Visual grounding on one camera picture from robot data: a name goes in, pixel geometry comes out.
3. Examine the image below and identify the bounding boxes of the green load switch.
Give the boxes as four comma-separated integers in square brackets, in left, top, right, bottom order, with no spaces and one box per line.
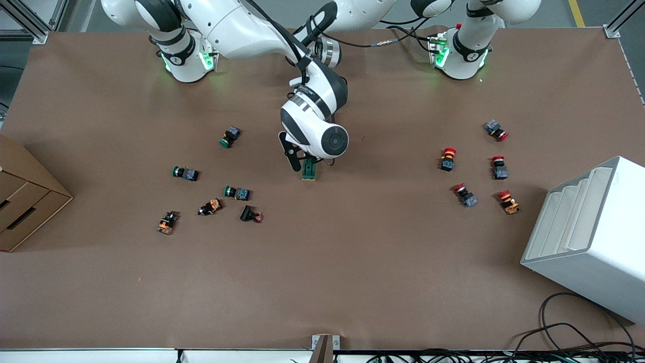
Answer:
[301,155,319,182]

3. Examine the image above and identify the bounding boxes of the brown paper table cover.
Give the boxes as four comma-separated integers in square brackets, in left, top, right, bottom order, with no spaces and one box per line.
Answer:
[0,25,645,351]

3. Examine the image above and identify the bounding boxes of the red mushroom button black block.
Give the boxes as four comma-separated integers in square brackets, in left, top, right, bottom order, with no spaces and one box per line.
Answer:
[439,147,458,172]

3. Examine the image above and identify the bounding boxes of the red mushroom button orange block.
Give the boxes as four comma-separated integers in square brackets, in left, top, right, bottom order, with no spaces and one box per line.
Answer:
[496,190,521,215]

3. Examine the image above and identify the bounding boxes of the brown cardboard box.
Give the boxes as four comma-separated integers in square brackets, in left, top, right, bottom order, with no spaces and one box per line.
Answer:
[0,134,74,253]

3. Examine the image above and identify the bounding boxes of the white stepped storage bin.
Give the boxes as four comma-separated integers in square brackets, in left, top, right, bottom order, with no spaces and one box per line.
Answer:
[520,155,645,325]

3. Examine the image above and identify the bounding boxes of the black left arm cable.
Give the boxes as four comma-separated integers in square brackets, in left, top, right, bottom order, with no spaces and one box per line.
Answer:
[322,20,435,51]

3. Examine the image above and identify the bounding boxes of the metal table edge bracket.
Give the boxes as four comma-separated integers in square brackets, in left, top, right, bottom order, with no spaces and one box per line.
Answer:
[311,334,341,363]

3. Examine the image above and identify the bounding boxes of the black cable bundle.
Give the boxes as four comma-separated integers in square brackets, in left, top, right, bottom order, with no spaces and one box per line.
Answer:
[365,348,645,363]

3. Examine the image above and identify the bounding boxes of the white table edge rail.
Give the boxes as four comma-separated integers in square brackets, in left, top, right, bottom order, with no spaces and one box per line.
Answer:
[0,348,313,363]

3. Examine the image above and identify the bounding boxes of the black looped cable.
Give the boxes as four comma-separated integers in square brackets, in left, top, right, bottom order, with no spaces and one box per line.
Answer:
[514,292,638,356]

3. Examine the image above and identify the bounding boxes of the aluminium frame profile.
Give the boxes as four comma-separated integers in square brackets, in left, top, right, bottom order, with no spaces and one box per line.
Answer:
[0,0,69,43]
[603,0,645,39]

